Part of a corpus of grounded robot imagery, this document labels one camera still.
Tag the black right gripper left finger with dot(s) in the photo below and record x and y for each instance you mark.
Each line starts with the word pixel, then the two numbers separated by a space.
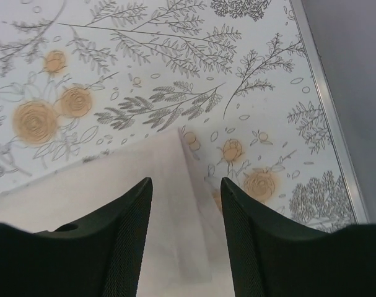
pixel 99 254

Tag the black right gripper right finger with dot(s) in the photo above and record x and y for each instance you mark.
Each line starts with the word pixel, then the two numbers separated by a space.
pixel 272 255

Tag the white and green t-shirt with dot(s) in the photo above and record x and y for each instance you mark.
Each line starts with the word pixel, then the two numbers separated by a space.
pixel 186 251

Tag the floral patterned table mat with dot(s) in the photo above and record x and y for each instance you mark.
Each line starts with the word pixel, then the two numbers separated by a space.
pixel 79 79

